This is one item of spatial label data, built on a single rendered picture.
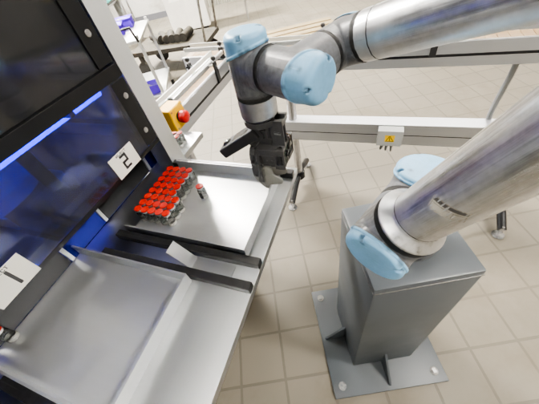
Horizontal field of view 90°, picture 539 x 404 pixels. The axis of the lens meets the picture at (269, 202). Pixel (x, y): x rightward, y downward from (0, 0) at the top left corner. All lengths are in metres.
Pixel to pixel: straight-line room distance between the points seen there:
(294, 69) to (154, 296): 0.52
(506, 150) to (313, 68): 0.24
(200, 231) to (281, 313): 0.89
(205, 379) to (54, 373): 0.30
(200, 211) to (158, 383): 0.39
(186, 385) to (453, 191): 0.50
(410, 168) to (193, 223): 0.51
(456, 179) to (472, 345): 1.26
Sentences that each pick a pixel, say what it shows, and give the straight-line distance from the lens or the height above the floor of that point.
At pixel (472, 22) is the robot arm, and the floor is 1.27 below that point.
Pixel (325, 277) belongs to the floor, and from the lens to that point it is 1.55.
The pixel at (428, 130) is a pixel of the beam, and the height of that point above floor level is 0.53.
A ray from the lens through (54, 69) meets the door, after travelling 0.72.
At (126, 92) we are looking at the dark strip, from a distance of 0.81.
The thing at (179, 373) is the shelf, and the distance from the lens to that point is 0.58.
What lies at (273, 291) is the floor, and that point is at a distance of 1.54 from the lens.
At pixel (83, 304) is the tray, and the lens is 0.76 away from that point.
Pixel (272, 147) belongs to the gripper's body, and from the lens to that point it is 0.58.
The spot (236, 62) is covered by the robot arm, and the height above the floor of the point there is 1.24.
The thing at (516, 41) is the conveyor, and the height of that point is 0.92.
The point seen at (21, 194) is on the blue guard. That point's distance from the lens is 0.67.
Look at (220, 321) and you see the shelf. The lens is 0.58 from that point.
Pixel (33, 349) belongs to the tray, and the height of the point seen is 0.88.
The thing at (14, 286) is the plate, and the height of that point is 1.01.
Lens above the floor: 1.40
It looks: 47 degrees down
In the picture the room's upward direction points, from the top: 14 degrees counter-clockwise
